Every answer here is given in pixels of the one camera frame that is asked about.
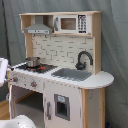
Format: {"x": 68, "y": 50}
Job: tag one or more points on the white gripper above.
{"x": 3, "y": 68}

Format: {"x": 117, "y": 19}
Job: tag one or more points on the white oven door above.
{"x": 12, "y": 111}

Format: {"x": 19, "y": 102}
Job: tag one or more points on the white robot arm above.
{"x": 20, "y": 121}

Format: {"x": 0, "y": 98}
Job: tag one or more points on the wooden toy kitchen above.
{"x": 61, "y": 50}

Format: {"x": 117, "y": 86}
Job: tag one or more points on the left red stove knob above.
{"x": 15, "y": 79}

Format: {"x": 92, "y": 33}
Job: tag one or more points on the red stove knob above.
{"x": 15, "y": 79}
{"x": 33, "y": 84}

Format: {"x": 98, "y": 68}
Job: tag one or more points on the silver toy pot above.
{"x": 32, "y": 61}

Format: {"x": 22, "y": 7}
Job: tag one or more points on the right red stove knob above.
{"x": 33, "y": 84}

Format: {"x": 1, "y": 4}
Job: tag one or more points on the black toy stovetop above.
{"x": 42, "y": 68}

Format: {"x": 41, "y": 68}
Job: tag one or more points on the grey range hood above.
{"x": 39, "y": 27}

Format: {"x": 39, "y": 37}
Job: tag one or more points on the grey toy sink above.
{"x": 72, "y": 74}

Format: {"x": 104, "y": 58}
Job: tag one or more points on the white cabinet door with dispenser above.
{"x": 62, "y": 106}

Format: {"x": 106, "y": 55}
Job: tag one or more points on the black toy faucet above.
{"x": 82, "y": 65}

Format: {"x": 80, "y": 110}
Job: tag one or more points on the white toy microwave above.
{"x": 74, "y": 24}

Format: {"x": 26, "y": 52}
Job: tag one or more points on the grey backdrop curtain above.
{"x": 114, "y": 43}

